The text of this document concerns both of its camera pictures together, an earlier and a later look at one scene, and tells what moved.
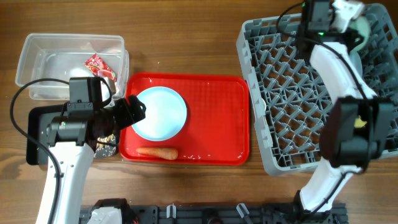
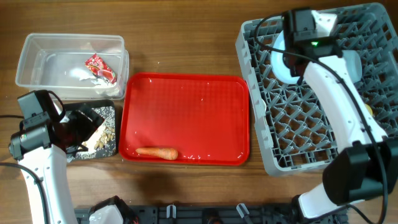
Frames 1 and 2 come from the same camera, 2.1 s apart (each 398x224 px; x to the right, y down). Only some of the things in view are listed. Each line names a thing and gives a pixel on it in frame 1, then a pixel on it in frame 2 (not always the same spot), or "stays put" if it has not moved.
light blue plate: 165,114 → 280,68
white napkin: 80,72 → 104,86
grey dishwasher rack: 286,97 stays put
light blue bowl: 356,60 stays put
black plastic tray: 38,119 → 104,140
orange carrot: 162,153 stays put
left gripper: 129,110 → 82,125
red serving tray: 217,129 stays put
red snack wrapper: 98,67 stays put
